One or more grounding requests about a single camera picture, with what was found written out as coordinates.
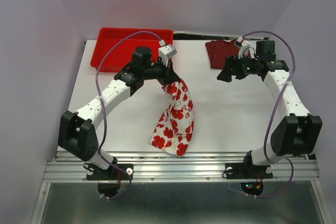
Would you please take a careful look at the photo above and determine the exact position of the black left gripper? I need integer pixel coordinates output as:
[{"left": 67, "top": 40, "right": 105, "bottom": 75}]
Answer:
[{"left": 141, "top": 56, "right": 180, "bottom": 86}]

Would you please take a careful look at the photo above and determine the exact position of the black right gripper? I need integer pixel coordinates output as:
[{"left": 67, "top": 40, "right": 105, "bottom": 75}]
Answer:
[{"left": 216, "top": 51, "right": 261, "bottom": 82}]

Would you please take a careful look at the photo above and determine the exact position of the dark red polka-dot skirt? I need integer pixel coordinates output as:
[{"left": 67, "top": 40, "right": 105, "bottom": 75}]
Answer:
[{"left": 205, "top": 39, "right": 251, "bottom": 70}]

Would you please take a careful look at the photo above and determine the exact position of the white red floral skirt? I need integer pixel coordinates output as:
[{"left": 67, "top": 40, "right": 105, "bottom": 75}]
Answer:
[{"left": 149, "top": 79, "right": 195, "bottom": 156}]

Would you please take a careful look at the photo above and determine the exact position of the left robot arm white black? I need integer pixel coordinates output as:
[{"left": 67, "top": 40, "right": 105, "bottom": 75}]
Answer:
[{"left": 58, "top": 45, "right": 180, "bottom": 179}]

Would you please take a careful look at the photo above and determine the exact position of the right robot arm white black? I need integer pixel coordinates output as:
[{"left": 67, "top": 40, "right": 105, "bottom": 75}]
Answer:
[{"left": 217, "top": 37, "right": 322, "bottom": 177}]

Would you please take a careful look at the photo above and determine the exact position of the red plastic bin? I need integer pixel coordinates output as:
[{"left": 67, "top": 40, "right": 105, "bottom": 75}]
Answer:
[{"left": 90, "top": 27, "right": 173, "bottom": 73}]

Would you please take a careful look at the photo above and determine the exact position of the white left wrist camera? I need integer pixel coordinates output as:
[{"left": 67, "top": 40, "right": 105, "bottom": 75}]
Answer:
[{"left": 158, "top": 40, "right": 177, "bottom": 67}]

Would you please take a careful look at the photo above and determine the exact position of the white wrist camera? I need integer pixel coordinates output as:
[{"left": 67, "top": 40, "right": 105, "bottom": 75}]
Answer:
[
  {"left": 158, "top": 40, "right": 177, "bottom": 67},
  {"left": 235, "top": 37, "right": 250, "bottom": 59}
]

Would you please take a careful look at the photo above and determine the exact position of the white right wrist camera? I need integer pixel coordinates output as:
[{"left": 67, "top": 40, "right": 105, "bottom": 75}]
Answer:
[{"left": 235, "top": 37, "right": 250, "bottom": 59}]

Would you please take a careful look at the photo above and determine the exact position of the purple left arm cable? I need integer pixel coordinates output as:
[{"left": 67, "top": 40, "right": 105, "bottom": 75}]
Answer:
[{"left": 94, "top": 31, "right": 169, "bottom": 200}]

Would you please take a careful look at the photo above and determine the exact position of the aluminium frame rail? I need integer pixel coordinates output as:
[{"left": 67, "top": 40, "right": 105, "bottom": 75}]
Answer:
[{"left": 43, "top": 151, "right": 320, "bottom": 183}]

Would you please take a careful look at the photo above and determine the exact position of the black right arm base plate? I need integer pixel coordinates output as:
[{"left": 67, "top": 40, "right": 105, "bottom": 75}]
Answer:
[{"left": 222, "top": 163, "right": 273, "bottom": 180}]

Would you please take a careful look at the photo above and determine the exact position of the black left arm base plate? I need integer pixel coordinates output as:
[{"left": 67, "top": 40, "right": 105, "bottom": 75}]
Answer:
[{"left": 83, "top": 163, "right": 129, "bottom": 182}]

